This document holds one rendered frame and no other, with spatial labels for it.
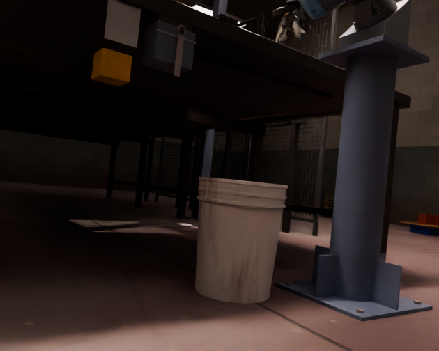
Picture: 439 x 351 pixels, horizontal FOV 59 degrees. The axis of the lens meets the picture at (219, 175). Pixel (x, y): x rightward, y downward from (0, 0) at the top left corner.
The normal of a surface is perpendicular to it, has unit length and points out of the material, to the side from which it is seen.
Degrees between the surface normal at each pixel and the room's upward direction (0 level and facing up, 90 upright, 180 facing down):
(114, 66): 90
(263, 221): 93
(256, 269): 93
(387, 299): 90
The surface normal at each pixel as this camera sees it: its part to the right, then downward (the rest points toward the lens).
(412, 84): -0.83, -0.10
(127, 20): 0.57, 0.04
